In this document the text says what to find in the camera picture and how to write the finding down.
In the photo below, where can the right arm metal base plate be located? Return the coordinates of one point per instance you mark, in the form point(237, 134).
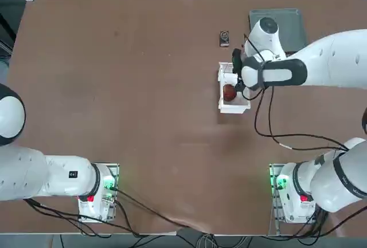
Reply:
point(273, 199)

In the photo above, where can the white plastic box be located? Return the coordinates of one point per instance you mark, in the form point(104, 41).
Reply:
point(232, 109)

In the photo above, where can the red apple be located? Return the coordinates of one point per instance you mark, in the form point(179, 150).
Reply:
point(228, 93)

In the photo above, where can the dark grey wrist camera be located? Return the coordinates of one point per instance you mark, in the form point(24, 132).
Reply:
point(236, 60)

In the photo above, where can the gray tray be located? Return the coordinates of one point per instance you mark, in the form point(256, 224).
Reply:
point(292, 24)

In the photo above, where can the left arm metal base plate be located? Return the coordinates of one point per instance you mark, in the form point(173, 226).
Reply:
point(116, 167)

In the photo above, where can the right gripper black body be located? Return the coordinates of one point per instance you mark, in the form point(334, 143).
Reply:
point(242, 90)

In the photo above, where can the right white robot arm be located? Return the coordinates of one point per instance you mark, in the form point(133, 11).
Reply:
point(329, 59)

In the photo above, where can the small black printed card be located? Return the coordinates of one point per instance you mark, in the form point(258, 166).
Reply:
point(224, 39)

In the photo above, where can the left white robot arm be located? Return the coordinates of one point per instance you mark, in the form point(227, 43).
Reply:
point(57, 176)

